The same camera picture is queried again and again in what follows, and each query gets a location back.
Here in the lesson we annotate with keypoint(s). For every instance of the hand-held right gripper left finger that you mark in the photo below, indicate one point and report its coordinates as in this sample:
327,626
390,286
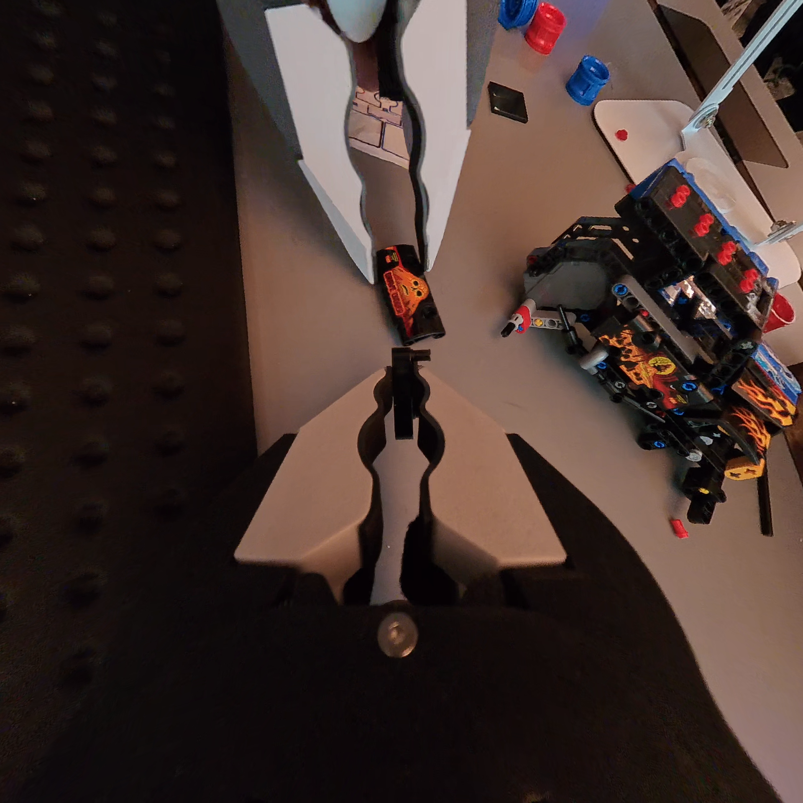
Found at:
301,502

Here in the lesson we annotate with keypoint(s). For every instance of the black long toy axle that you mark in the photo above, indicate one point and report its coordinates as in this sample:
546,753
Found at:
764,508

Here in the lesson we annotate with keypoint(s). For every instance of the short black toy beam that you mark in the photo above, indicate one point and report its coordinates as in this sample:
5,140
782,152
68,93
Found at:
404,401

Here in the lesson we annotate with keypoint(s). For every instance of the blue toy wheel rim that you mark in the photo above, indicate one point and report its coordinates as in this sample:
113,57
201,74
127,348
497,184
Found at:
515,12
586,80

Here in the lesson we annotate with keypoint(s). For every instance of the red toy wheel rim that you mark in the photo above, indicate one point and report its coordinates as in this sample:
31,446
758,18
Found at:
544,28
781,312

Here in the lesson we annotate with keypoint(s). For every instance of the red and black toy connector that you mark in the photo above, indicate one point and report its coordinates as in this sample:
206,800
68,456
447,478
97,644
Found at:
520,317

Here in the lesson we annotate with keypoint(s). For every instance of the flame-printed toy truck model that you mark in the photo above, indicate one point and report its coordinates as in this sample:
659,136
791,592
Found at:
677,313

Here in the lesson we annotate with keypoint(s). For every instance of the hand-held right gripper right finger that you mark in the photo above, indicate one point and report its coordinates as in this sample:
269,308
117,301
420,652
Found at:
502,502

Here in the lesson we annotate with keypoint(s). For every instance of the black square toy tile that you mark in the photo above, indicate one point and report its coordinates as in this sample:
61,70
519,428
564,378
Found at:
508,102

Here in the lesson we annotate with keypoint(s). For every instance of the sticker sheet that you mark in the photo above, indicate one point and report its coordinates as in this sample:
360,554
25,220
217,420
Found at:
376,125

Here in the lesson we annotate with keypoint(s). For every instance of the dark perforated panel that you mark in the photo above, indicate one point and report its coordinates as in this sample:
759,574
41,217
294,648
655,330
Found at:
113,313

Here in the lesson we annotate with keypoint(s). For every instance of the small red toy pin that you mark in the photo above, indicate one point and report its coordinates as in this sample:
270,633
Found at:
679,528

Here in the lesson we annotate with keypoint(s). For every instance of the grey desk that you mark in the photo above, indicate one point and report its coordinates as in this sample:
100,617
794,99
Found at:
502,207

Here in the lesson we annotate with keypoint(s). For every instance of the white book stand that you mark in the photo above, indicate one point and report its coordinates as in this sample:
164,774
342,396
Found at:
652,125

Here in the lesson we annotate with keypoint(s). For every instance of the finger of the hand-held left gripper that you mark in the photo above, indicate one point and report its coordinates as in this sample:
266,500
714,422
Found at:
313,94
445,94

